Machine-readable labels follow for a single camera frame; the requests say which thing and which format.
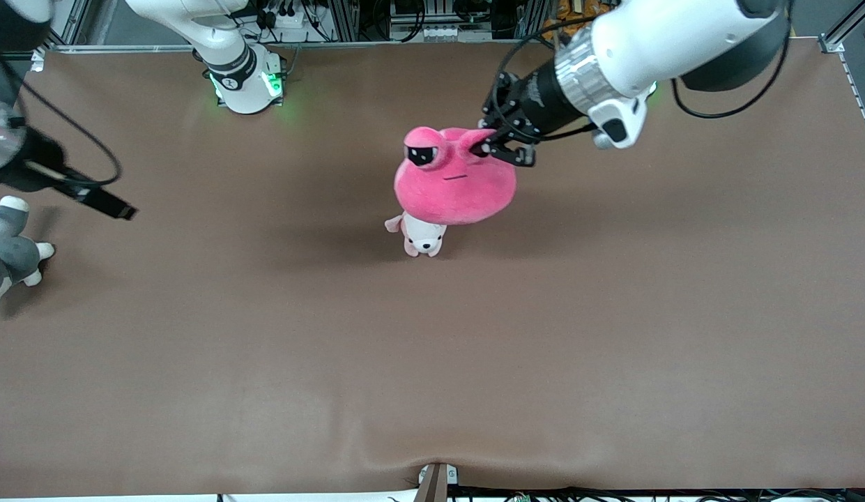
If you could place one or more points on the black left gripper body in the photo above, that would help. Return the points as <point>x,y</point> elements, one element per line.
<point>534,102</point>

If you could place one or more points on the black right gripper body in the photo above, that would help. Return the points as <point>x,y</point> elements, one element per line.
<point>40,165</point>

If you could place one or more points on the pink frog plush toy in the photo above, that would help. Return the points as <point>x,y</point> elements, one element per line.
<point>453,195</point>

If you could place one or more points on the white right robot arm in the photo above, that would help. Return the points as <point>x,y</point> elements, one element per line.
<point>237,77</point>

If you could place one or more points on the grey white husky plush toy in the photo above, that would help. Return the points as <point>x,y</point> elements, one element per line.
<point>10,258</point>

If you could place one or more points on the pink white dog plush toy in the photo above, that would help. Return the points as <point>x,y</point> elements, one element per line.
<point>425,241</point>

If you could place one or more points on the pile of orange plush toys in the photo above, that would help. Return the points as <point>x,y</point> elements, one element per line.
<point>575,10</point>

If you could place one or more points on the white terminal strip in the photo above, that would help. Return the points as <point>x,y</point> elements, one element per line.
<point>449,32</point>

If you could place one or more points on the brown table cover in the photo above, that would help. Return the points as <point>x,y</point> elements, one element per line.
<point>432,362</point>

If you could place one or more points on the white power strip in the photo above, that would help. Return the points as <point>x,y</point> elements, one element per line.
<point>286,17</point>

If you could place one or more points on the aluminium table edge rail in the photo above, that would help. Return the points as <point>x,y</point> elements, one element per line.
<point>404,45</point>

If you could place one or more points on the aluminium frame struts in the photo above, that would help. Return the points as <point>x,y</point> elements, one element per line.
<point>70,24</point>

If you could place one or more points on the aluminium frame post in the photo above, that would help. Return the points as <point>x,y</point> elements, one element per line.
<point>840,35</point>

